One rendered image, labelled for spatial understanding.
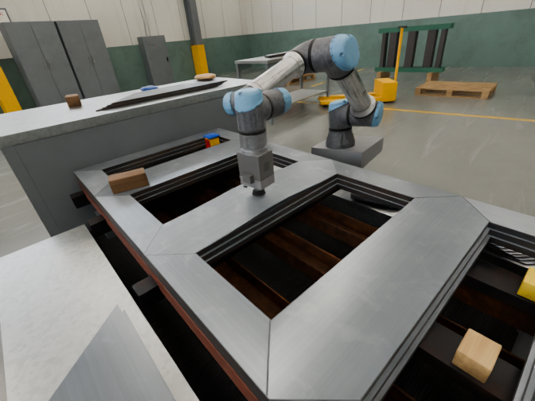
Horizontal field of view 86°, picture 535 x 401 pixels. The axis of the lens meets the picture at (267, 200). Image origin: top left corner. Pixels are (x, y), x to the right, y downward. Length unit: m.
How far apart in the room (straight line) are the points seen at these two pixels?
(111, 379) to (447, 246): 0.72
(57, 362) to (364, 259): 0.67
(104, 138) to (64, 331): 0.89
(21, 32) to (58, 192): 7.98
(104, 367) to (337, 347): 0.43
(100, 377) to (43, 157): 1.01
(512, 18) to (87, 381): 10.61
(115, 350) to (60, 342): 0.17
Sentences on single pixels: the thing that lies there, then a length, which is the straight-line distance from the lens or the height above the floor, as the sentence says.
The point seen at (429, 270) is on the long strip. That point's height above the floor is 0.86.
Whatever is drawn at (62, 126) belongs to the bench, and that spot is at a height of 1.04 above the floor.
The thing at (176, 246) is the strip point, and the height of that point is 0.86.
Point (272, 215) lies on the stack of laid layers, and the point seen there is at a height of 0.84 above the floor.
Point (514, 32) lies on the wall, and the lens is 10.62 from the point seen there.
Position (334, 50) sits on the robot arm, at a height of 1.23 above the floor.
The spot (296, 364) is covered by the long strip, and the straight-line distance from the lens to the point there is 0.51.
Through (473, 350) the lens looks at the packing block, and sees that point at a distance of 0.64.
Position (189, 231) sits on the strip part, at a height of 0.86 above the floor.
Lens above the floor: 1.30
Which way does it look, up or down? 30 degrees down
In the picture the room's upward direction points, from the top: 5 degrees counter-clockwise
